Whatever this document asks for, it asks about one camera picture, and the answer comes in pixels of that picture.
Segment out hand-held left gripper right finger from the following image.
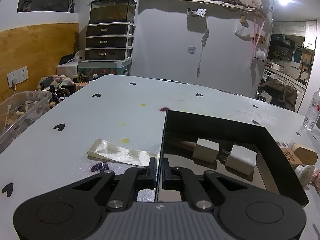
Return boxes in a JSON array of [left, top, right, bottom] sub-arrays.
[[162, 157, 248, 211]]

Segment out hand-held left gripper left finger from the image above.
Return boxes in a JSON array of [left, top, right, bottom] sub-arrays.
[[71, 156, 158, 212]]

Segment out black box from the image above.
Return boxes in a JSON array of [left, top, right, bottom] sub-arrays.
[[155, 109, 309, 208]]

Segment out wooden block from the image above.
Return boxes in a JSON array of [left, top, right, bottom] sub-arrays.
[[281, 142, 318, 171]]

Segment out pink handheld device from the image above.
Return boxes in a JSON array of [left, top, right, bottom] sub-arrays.
[[312, 168, 320, 188]]

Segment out cream satin ribbon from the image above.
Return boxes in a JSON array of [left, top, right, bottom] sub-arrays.
[[87, 139, 161, 167]]

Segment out white charger cube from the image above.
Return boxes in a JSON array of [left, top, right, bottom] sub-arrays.
[[192, 138, 220, 164], [224, 144, 257, 176]]

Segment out glitter heart sticker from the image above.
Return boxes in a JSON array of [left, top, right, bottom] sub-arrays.
[[90, 162, 110, 173]]

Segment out pile of plush toys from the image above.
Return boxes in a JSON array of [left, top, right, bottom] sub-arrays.
[[37, 74, 77, 99]]

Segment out white box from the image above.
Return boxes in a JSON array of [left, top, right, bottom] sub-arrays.
[[56, 62, 79, 77]]

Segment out white drawer unit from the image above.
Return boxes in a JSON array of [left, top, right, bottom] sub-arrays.
[[85, 22, 136, 62]]

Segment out brown jacket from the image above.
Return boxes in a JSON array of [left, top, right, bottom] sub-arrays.
[[260, 76, 298, 111]]

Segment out clear plastic storage bin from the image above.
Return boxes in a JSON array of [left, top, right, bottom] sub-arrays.
[[0, 90, 53, 153]]

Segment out black tablet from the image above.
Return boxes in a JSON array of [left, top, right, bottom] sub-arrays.
[[59, 54, 76, 65]]

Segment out white plush toy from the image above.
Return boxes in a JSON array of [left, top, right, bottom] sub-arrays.
[[253, 50, 266, 63]]

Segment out clear water bottle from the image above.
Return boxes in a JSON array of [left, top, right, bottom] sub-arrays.
[[303, 87, 320, 131]]

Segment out white hanging pouch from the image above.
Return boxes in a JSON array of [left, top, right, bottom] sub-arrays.
[[235, 16, 252, 41]]

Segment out pink sticks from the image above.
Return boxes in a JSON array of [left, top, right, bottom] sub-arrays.
[[251, 15, 266, 56]]

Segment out glass fish tank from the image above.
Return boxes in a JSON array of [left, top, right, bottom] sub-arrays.
[[88, 0, 138, 25]]

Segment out kitchen bottle shelf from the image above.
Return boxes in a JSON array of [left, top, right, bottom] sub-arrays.
[[271, 33, 294, 62]]

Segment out blue hanging bag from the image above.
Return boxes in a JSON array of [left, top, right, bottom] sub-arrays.
[[293, 45, 303, 63]]

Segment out white kitchen cabinet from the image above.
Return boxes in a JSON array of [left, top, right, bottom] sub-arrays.
[[303, 20, 318, 51]]

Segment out hanging grey cable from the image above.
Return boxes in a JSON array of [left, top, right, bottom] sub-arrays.
[[196, 28, 210, 78]]

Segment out white charging cable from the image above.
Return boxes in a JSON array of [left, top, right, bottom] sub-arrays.
[[0, 79, 18, 133]]

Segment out wall-mounted holder box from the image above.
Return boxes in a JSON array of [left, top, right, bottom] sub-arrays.
[[187, 7, 208, 18]]

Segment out white wall socket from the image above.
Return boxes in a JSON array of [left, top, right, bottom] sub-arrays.
[[7, 66, 29, 88]]

